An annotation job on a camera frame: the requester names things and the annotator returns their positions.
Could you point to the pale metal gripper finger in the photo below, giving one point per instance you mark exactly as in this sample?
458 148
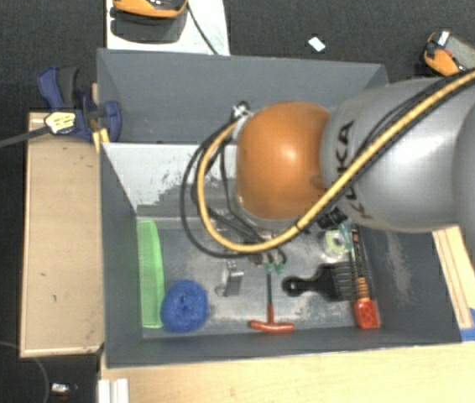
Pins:
234 283
220 290

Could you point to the blue round scrubber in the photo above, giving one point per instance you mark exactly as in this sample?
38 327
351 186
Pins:
184 307

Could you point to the green comb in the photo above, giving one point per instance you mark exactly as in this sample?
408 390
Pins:
151 275

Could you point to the black brush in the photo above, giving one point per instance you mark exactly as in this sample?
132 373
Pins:
330 284

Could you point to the clear tape roll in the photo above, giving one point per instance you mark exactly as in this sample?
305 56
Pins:
335 242

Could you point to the black and red tool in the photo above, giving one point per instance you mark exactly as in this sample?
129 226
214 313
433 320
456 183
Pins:
366 313

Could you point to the pale wood board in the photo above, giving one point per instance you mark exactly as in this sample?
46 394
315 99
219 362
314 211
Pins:
63 242

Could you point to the grey metal bin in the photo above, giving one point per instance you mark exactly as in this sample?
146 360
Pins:
170 99

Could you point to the black cylinder on white bracket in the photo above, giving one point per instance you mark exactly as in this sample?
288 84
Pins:
330 218

